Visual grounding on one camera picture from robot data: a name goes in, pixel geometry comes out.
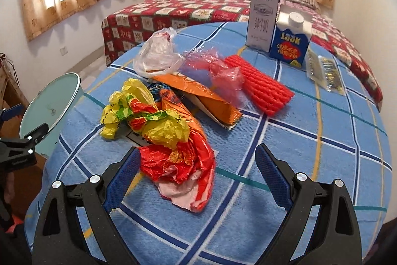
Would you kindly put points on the blue plaid tablecloth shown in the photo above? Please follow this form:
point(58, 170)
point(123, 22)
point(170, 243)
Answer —
point(310, 159)

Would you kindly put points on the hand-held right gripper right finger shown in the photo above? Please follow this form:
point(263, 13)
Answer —
point(273, 178)

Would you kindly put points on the wooden cabinet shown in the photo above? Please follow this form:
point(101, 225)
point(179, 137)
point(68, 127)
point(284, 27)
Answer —
point(11, 88)

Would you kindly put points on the red plastic bag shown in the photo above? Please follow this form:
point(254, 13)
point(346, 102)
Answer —
point(183, 165)

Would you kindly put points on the red foam net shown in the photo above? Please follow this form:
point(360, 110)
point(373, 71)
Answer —
point(263, 88)

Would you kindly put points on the white wall socket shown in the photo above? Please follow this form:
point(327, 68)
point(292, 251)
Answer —
point(64, 50)

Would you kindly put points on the pink transparent plastic bag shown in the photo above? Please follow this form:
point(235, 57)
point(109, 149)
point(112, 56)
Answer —
point(223, 75)

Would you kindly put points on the white milk carton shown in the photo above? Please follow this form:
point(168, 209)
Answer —
point(262, 22)

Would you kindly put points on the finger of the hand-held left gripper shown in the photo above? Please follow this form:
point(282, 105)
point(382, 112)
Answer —
point(35, 134)
point(11, 113)

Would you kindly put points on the light blue trash bin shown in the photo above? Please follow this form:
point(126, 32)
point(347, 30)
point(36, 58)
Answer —
point(52, 103)

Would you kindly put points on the blue carton with white cap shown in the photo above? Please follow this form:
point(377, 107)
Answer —
point(288, 44)

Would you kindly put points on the yellow plastic bag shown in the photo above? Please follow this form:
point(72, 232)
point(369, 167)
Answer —
point(164, 128)

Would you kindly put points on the clear gold-print sachet strip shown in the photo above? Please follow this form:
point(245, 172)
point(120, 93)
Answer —
point(332, 78)

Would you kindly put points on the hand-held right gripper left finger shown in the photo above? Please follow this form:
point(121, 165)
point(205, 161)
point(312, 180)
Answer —
point(122, 178)

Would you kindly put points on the red patterned bedspread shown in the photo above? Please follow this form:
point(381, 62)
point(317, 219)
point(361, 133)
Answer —
point(192, 10)

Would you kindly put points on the orange and white snack packet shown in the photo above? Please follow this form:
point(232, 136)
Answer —
point(198, 88)

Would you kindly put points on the clear white plastic bag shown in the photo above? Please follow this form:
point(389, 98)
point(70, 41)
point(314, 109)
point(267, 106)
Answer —
point(155, 50)

